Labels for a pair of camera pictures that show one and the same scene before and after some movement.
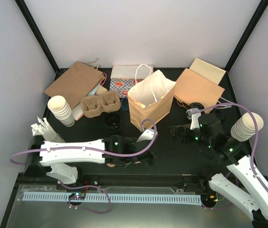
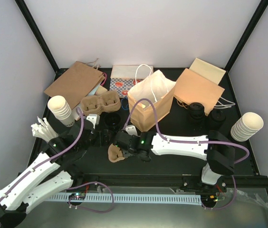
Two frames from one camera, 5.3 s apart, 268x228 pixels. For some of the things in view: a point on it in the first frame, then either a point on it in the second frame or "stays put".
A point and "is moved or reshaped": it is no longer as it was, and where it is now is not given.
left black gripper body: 149,160 → 83,144
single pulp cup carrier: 113,165 is moved or reshaped
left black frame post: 24,9 stays put
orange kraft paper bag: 150,98 stays put
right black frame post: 226,84 stays put
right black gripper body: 190,139 → 134,151
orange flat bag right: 191,88 stays put
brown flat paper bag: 75,84 stays put
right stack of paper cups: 245,128 stays put
